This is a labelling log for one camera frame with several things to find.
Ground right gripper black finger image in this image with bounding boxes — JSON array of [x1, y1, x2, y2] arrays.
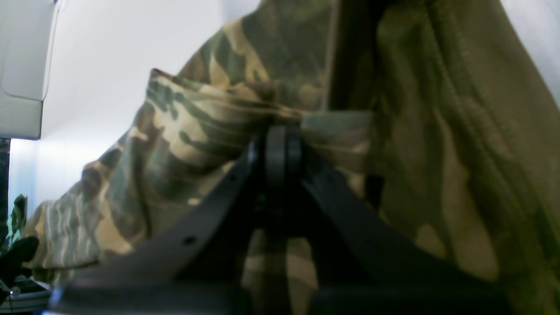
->
[[280, 127, 512, 315], [48, 136, 264, 315], [0, 237, 39, 289]]

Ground camouflage T-shirt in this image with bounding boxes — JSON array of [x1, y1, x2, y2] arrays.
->
[[22, 0, 559, 315]]

